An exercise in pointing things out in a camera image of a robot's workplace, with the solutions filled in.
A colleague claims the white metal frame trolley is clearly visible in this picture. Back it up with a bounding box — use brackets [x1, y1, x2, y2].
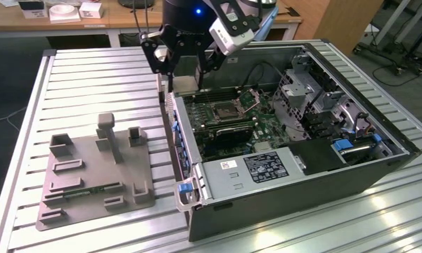
[353, 0, 422, 77]

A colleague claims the grey plastic parts rack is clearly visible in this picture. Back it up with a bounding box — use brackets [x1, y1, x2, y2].
[35, 112, 159, 232]

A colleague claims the wooden cabinet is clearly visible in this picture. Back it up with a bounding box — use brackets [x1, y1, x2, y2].
[313, 0, 385, 50]

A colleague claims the wooden desk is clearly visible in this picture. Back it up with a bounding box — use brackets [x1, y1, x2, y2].
[0, 0, 306, 48]

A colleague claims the metal socket cover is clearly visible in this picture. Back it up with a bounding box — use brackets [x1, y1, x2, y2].
[237, 88, 266, 113]

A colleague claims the black open PC case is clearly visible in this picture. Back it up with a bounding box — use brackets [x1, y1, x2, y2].
[154, 39, 422, 242]

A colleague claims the grey power supply unit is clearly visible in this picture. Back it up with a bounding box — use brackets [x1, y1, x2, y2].
[201, 147, 308, 200]

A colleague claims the silver chipset heatsink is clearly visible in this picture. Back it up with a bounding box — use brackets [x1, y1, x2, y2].
[256, 141, 286, 153]

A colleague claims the graphics card with black cooler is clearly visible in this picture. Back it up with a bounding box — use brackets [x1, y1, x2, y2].
[197, 121, 256, 145]

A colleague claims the white round dish stand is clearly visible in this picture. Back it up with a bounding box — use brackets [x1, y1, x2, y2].
[49, 4, 82, 24]

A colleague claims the green motherboard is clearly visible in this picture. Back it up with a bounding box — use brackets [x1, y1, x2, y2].
[182, 86, 293, 161]

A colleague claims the white box with black top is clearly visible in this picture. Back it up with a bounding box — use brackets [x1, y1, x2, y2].
[19, 0, 47, 19]

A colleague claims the black round monitor foot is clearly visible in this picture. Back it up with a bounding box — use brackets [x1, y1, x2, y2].
[118, 0, 155, 8]

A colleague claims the large blue disk clip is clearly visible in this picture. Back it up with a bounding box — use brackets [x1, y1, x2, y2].
[333, 139, 355, 154]

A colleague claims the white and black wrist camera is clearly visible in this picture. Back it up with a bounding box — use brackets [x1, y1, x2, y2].
[209, 0, 262, 56]

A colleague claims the black looped cable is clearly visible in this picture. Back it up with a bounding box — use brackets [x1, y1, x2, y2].
[242, 62, 286, 87]

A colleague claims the silver square CPU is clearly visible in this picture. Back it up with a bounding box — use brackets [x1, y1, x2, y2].
[173, 76, 202, 96]

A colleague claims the black plastic shroud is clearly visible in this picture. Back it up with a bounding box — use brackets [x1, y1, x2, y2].
[288, 138, 349, 176]

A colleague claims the white box with print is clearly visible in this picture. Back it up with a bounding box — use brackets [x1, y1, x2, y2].
[79, 1, 105, 19]

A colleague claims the CPU socket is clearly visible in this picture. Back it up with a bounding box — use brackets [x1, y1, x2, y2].
[210, 101, 248, 123]

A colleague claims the white floor cable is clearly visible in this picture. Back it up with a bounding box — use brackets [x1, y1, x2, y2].
[0, 106, 26, 131]

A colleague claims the green RAM stick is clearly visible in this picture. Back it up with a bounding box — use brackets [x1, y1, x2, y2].
[63, 184, 109, 198]

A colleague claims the silver metal drive cage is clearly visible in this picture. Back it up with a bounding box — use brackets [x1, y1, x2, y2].
[273, 51, 360, 143]

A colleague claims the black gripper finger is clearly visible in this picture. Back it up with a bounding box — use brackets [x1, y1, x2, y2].
[197, 42, 230, 90]
[142, 39, 184, 93]

